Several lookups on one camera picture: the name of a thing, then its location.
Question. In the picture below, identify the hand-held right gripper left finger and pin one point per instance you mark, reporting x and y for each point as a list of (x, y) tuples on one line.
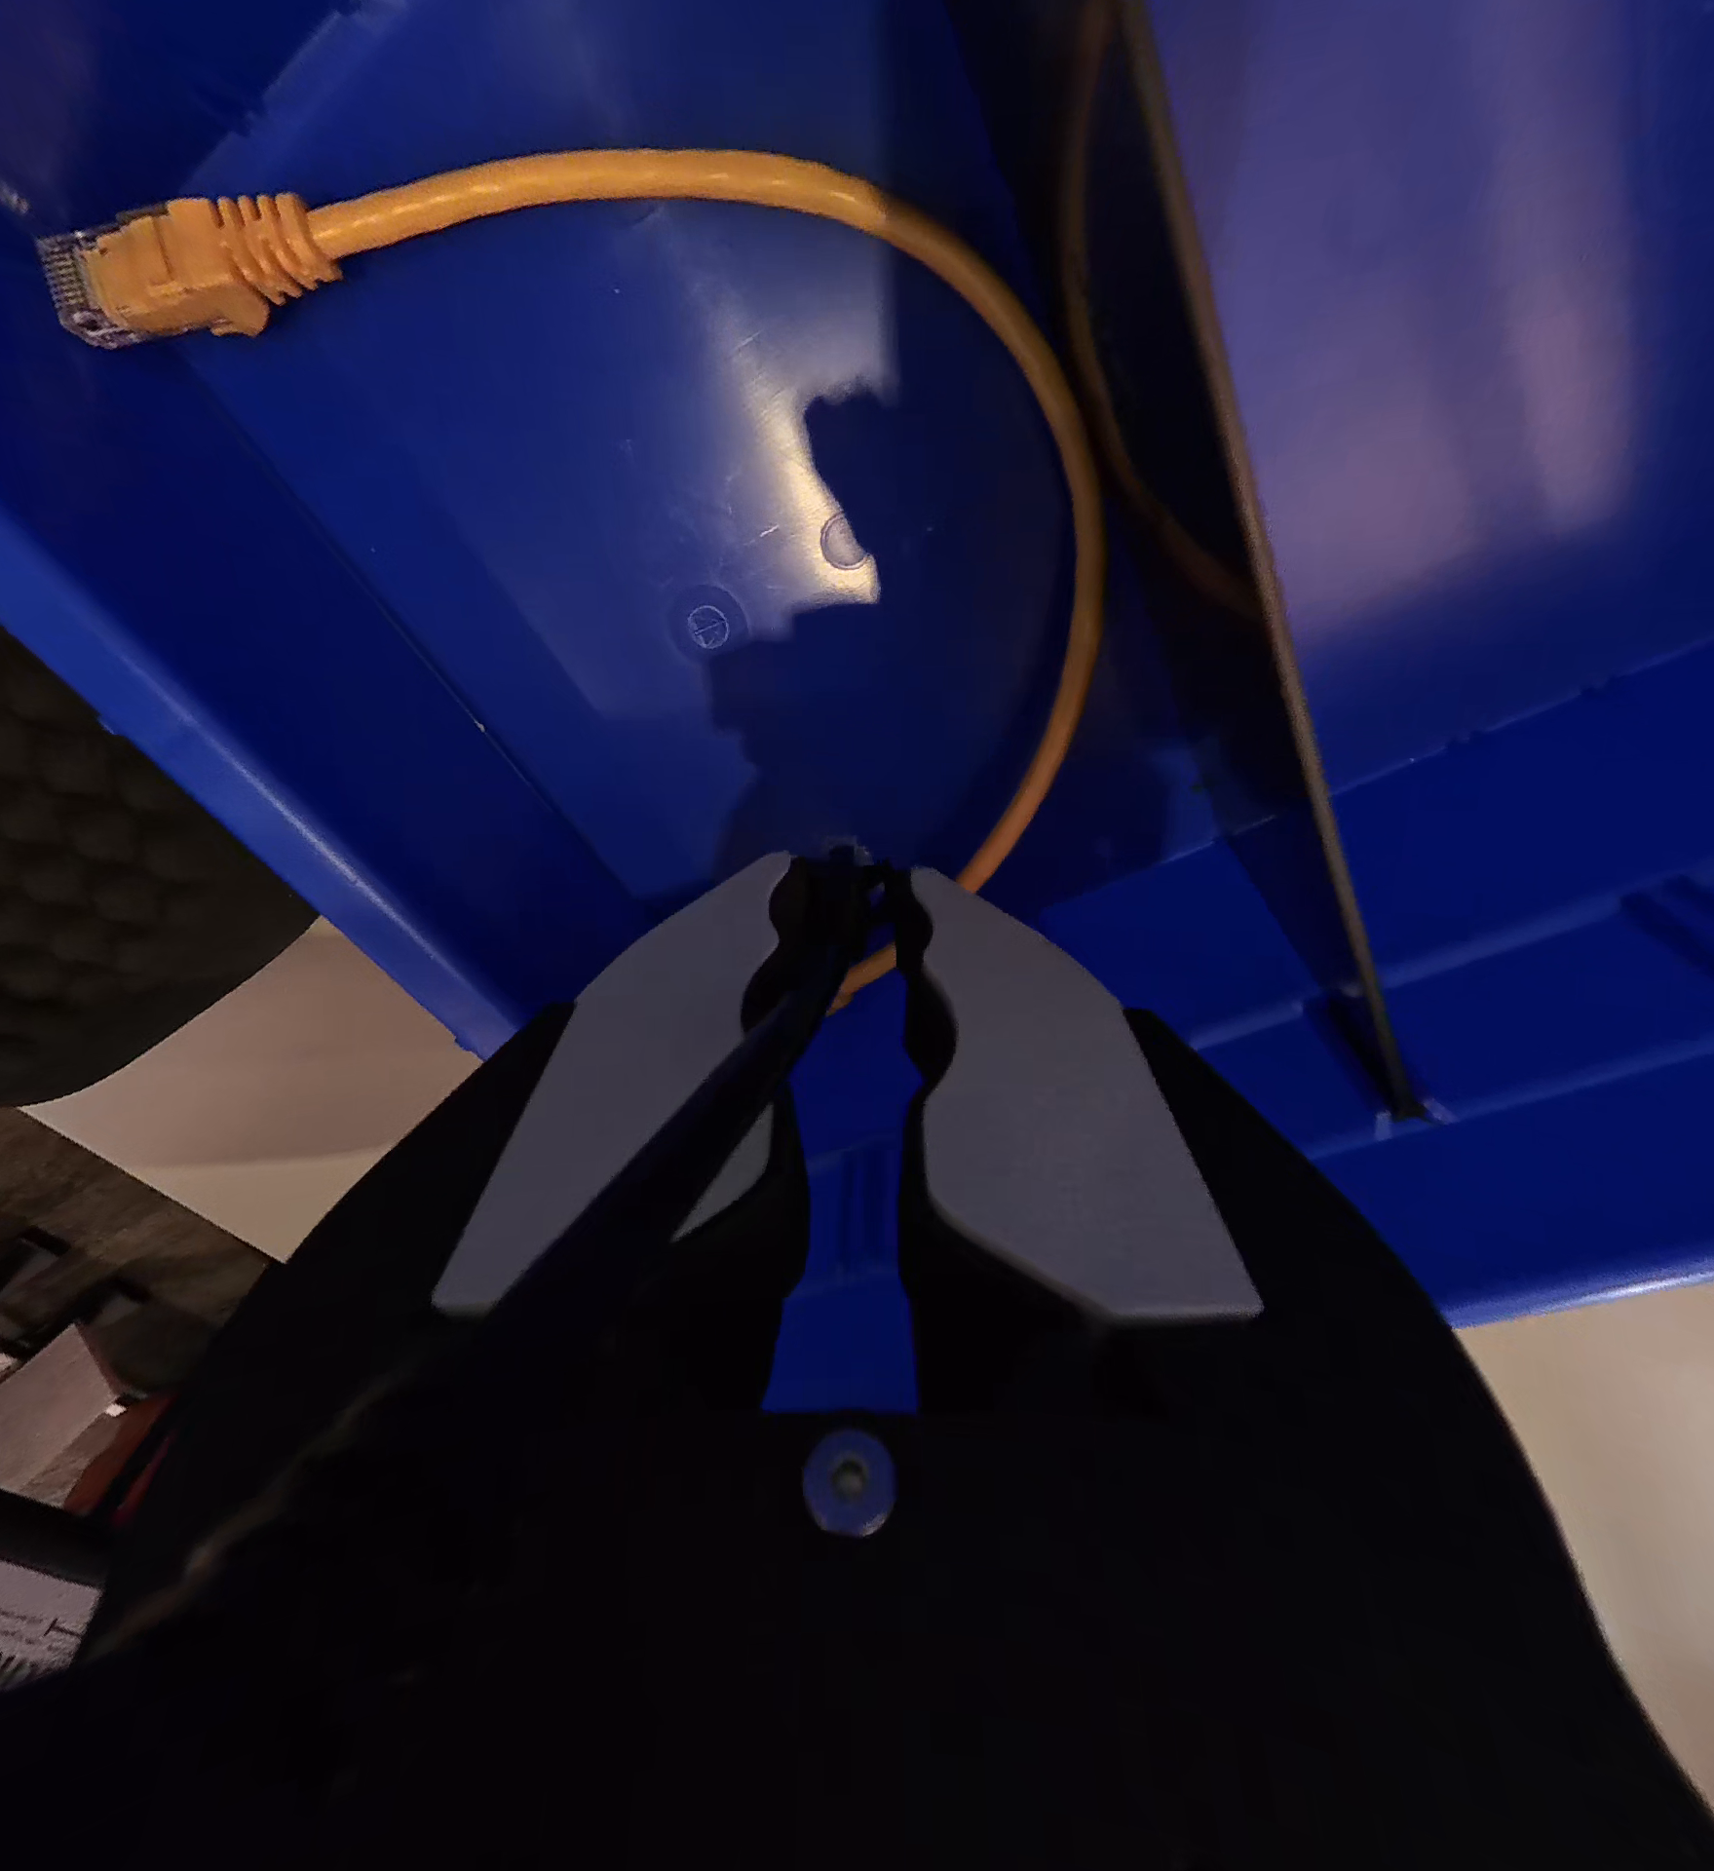
[(608, 1127)]

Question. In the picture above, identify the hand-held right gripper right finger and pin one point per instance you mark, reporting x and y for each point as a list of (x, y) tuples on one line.
[(1077, 1155)]

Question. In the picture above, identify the blue plastic bin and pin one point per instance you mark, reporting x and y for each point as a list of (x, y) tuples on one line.
[(652, 527)]

